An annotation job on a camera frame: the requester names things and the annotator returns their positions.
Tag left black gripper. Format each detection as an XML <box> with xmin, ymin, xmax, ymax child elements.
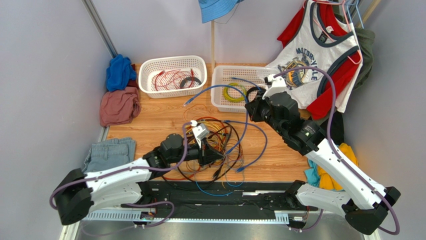
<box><xmin>168</xmin><ymin>136</ymin><xmax>224</xmax><ymax>168</ymax></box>

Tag blue ethernet cable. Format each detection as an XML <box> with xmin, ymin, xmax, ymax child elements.
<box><xmin>222</xmin><ymin>119</ymin><xmax>269</xmax><ymax>173</ymax></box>
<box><xmin>182</xmin><ymin>77</ymin><xmax>262</xmax><ymax>156</ymax></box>

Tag thin red wire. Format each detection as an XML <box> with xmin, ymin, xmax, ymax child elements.
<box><xmin>153</xmin><ymin>68</ymin><xmax>196</xmax><ymax>91</ymax></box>

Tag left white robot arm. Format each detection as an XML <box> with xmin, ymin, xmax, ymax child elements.
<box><xmin>49</xmin><ymin>120</ymin><xmax>224</xmax><ymax>226</ymax></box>

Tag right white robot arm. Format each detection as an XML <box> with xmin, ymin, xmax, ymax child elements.
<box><xmin>245</xmin><ymin>72</ymin><xmax>401</xmax><ymax>235</ymax></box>

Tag right white plastic basket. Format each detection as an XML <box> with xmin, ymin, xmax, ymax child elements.
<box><xmin>210</xmin><ymin>65</ymin><xmax>279</xmax><ymax>113</ymax></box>

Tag white plastic basket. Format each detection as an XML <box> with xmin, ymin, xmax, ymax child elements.
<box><xmin>210</xmin><ymin>65</ymin><xmax>279</xmax><ymax>113</ymax></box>
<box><xmin>137</xmin><ymin>55</ymin><xmax>208</xmax><ymax>99</ymax></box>

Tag red shirt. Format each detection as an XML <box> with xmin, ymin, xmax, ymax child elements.
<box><xmin>276</xmin><ymin>3</ymin><xmax>364</xmax><ymax>121</ymax></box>

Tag black cloth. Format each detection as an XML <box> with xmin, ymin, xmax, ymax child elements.
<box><xmin>318</xmin><ymin>111</ymin><xmax>345</xmax><ymax>146</ymax></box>

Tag white motorcycle tank top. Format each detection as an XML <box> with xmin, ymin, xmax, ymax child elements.
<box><xmin>266</xmin><ymin>0</ymin><xmax>364</xmax><ymax>114</ymax></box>

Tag teal cloth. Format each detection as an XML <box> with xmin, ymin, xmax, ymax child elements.
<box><xmin>304</xmin><ymin>159</ymin><xmax>321</xmax><ymax>188</ymax></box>

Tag left white plastic basket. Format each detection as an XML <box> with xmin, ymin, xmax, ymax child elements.
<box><xmin>137</xmin><ymin>55</ymin><xmax>208</xmax><ymax>99</ymax></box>

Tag yellow cloth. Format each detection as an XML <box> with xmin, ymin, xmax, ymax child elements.
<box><xmin>317</xmin><ymin>143</ymin><xmax>359</xmax><ymax>191</ymax></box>

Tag pink cloth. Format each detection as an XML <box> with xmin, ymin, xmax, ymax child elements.
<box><xmin>99</xmin><ymin>86</ymin><xmax>141</xmax><ymax>127</ymax></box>

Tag light blue jeans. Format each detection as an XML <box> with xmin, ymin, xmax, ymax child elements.
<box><xmin>81</xmin><ymin>137</ymin><xmax>137</xmax><ymax>173</ymax></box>

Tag blue bucket hat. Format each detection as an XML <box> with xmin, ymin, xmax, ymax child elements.
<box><xmin>198</xmin><ymin>0</ymin><xmax>244</xmax><ymax>24</ymax></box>

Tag blue cloth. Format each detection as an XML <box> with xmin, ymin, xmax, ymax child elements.
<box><xmin>106</xmin><ymin>54</ymin><xmax>137</xmax><ymax>92</ymax></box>

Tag dark green garment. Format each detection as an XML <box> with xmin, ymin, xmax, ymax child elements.
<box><xmin>326</xmin><ymin>13</ymin><xmax>376</xmax><ymax>96</ymax></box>

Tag yellow cable bundle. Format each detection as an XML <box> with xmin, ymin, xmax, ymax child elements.
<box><xmin>179</xmin><ymin>120</ymin><xmax>234</xmax><ymax>174</ymax></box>

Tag black coiled cable right basket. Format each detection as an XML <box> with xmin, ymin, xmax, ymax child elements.
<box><xmin>246</xmin><ymin>86</ymin><xmax>267</xmax><ymax>99</ymax></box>

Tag black coiled cable basket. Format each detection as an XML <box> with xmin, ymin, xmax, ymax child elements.
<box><xmin>246</xmin><ymin>86</ymin><xmax>267</xmax><ymax>99</ymax></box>
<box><xmin>179</xmin><ymin>76</ymin><xmax>203</xmax><ymax>90</ymax></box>

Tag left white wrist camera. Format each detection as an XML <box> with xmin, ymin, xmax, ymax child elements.
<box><xmin>190</xmin><ymin>120</ymin><xmax>210</xmax><ymax>149</ymax></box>

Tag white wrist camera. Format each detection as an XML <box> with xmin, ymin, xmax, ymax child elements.
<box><xmin>190</xmin><ymin>120</ymin><xmax>210</xmax><ymax>149</ymax></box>
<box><xmin>262</xmin><ymin>74</ymin><xmax>287</xmax><ymax>100</ymax></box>

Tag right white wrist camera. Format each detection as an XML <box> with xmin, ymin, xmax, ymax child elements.
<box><xmin>262</xmin><ymin>74</ymin><xmax>287</xmax><ymax>100</ymax></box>

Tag yellow coiled cable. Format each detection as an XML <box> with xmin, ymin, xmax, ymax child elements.
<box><xmin>222</xmin><ymin>82</ymin><xmax>248</xmax><ymax>103</ymax></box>

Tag thick black cable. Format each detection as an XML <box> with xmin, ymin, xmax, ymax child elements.
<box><xmin>159</xmin><ymin>118</ymin><xmax>244</xmax><ymax>191</ymax></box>

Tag thin blue wire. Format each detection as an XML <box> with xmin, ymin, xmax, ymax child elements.
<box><xmin>194</xmin><ymin>173</ymin><xmax>246</xmax><ymax>198</ymax></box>

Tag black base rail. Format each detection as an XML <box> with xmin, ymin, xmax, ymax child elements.
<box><xmin>71</xmin><ymin>180</ymin><xmax>372</xmax><ymax>231</ymax></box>

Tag black coiled cable left basket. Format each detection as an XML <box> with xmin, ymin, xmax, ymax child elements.
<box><xmin>179</xmin><ymin>76</ymin><xmax>203</xmax><ymax>90</ymax></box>

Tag aluminium frame post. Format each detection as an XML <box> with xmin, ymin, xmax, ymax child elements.
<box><xmin>82</xmin><ymin>0</ymin><xmax>118</xmax><ymax>58</ymax></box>

